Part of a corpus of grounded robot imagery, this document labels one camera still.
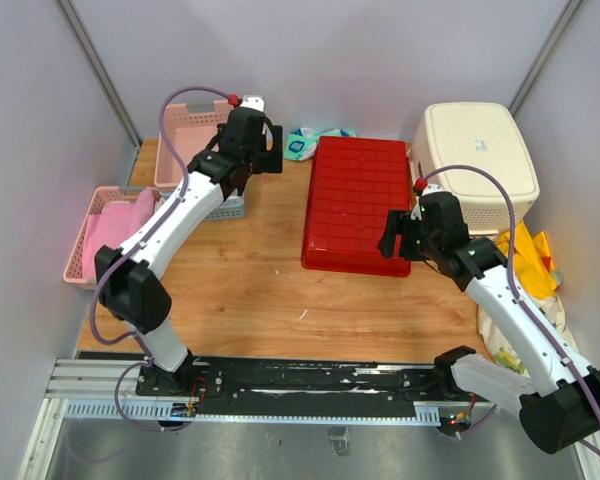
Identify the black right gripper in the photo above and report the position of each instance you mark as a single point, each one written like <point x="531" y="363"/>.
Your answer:
<point x="399" y="222"/>

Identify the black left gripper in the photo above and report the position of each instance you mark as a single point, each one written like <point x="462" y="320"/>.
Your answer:
<point x="271" y="161"/>

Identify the pink perforated basket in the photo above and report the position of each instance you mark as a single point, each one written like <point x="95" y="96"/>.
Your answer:
<point x="190" y="128"/>

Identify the red plastic tray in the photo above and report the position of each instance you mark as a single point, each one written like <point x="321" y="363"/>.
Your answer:
<point x="354" y="184"/>

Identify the large cream perforated container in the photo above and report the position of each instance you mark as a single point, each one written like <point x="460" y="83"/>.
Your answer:
<point x="481" y="135"/>

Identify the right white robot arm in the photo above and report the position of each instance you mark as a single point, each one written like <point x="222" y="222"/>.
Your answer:
<point x="557" y="400"/>

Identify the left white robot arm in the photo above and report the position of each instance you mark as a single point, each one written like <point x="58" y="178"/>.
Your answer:
<point x="129" y="277"/>

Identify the green white wipes packet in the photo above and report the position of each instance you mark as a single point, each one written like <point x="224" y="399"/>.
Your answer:
<point x="301" y="144"/>

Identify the yellow patterned cloth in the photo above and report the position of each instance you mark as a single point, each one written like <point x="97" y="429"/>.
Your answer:
<point x="535" y="269"/>

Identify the pink basket with cloths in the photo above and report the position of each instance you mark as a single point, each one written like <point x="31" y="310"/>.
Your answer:
<point x="73" y="272"/>

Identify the pink folded cloth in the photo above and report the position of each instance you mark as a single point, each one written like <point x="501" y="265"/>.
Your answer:
<point x="117" y="221"/>

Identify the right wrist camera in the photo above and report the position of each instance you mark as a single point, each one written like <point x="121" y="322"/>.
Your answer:
<point x="423" y="187"/>

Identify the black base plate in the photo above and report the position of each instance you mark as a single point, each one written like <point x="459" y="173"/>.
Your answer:
<point x="300" y="389"/>

